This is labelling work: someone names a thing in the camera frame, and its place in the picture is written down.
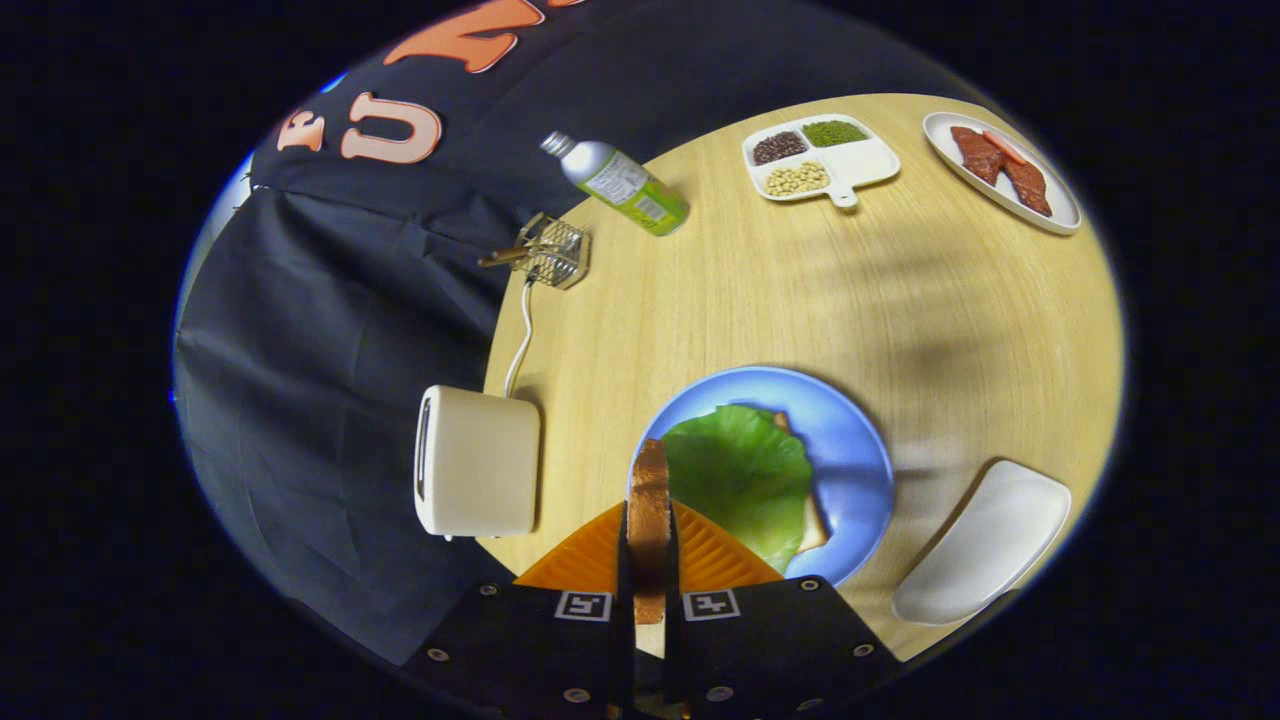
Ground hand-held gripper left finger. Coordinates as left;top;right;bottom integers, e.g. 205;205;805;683
400;500;636;720

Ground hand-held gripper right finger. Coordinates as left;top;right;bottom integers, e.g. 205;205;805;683
665;500;906;720

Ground brown toast slice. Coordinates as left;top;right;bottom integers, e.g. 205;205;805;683
627;438;673;626

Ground green lettuce leaf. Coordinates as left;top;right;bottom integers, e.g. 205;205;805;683
660;403;814;574

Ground white bread slice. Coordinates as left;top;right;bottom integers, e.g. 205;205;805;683
770;410;831;554

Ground cream toaster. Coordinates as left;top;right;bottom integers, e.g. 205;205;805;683
413;385;542;541

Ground blue round plate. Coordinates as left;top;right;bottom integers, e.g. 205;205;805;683
628;365;896;588

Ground white empty square plate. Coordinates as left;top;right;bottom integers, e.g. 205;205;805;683
892;459;1072;627

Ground silver bottle green label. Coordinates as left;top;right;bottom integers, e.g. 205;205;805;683
540;130;691;238

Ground pale soybeans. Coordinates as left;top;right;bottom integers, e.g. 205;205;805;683
764;161;831;196

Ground dark red beans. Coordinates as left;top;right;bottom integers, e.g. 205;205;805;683
751;131;809;166

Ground white divided tray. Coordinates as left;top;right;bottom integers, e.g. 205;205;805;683
741;113;902;209

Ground green mung beans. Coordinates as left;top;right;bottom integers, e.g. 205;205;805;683
802;120;869;148

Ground white oval meat plate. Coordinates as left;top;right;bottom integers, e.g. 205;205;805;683
922;110;1083;236

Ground red meat piece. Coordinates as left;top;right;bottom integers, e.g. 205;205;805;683
950;125;1009;186
1003;158;1053;217

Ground white toaster cable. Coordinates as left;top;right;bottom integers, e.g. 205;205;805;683
503;280;534;399

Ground small wire basket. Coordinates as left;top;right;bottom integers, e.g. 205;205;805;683
478;211;592;291

